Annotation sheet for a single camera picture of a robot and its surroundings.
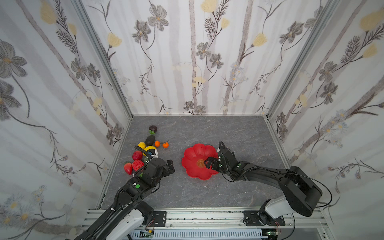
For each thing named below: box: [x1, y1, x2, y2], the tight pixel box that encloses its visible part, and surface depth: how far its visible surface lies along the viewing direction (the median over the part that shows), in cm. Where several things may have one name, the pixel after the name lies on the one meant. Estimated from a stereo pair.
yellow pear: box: [137, 141, 146, 149], surface depth 100 cm
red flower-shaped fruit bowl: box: [181, 143, 219, 180], surface depth 96 cm
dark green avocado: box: [145, 135, 155, 147], surface depth 103 cm
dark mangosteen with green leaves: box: [148, 125, 158, 135], surface depth 110 cm
